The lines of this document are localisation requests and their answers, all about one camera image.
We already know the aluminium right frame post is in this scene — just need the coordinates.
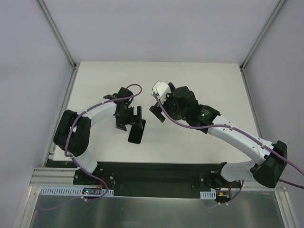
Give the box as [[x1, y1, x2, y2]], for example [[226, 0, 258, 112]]
[[240, 0, 288, 72]]

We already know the white left cable duct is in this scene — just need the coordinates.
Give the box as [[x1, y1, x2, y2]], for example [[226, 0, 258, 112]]
[[40, 186, 114, 197]]

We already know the black smartphone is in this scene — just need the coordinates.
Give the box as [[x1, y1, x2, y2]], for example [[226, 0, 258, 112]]
[[128, 119, 146, 144]]

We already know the white right cable duct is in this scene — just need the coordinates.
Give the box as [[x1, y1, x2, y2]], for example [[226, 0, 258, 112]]
[[199, 191, 217, 200]]

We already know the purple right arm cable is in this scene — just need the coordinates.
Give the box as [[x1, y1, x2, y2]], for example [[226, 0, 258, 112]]
[[153, 93, 304, 188]]

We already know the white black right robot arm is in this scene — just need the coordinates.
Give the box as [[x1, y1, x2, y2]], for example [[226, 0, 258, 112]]
[[150, 81, 287, 188]]

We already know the aluminium frame post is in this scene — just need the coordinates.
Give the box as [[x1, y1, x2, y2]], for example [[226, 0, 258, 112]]
[[36, 0, 77, 69], [240, 0, 288, 72]]

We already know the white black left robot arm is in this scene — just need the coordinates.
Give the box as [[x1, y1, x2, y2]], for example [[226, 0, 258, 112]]
[[53, 84, 146, 185]]

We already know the white cable duct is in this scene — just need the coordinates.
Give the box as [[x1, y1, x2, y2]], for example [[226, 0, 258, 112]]
[[40, 186, 114, 197], [199, 191, 217, 200]]

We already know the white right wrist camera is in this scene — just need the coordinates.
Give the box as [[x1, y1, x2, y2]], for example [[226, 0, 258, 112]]
[[151, 81, 171, 101]]

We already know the aluminium left frame post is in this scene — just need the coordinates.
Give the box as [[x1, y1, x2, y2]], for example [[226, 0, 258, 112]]
[[36, 0, 77, 69]]

